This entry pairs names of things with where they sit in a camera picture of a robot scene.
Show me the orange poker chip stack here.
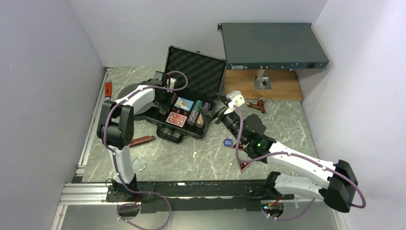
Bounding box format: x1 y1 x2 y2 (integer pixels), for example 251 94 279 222
171 93 178 105

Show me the black poker set case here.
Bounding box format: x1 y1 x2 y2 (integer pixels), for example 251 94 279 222
145 46 226 143

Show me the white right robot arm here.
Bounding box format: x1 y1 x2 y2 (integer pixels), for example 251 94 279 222
198 90 366 213

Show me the grey rack network device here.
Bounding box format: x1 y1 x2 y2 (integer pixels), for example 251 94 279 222
217 23 329 70

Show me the red playing card deck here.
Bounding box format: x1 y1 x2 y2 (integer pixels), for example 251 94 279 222
166 112 187 127

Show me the clear round lid left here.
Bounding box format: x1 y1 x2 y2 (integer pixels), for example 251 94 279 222
132 157 147 172

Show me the red black utility knife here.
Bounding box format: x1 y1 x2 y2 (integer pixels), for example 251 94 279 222
129 136 156 148

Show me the green orange chip stack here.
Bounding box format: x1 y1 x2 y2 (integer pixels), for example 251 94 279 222
187 100 203 126

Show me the red triangle token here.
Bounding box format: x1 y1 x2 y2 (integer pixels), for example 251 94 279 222
238 162 250 173
232 143 245 151

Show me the purple orange chip stack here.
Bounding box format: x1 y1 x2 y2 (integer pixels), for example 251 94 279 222
195 103 212 128

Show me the red adjustable wrench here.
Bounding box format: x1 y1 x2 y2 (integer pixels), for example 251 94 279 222
104 81 112 98

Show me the red triangle token upper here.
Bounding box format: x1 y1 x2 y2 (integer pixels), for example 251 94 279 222
232 143 245 151

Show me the blue small blind button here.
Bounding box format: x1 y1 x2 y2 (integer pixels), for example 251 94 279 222
223 138 234 148

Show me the blue playing card deck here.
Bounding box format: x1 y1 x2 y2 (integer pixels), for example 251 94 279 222
174 97 194 111

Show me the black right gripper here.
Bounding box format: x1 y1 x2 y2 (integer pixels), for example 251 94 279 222
197 93 247 145

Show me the black filament spool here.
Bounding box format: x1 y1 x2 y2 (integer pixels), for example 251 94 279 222
115 83 155 115

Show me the metal device stand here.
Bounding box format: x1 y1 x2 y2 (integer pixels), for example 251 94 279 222
253 69 271 90

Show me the wooden base board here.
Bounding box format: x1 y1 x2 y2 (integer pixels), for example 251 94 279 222
224 70 303 101

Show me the grey poker chip stack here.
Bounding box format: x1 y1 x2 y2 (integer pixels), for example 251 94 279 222
159 109 167 115

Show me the brass red valve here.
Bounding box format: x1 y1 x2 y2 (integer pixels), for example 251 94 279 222
246 97 266 114

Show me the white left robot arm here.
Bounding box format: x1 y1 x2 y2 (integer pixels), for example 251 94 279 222
97 70 188 201

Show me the red triangle token lower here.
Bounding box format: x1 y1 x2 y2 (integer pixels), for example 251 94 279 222
238 162 250 173

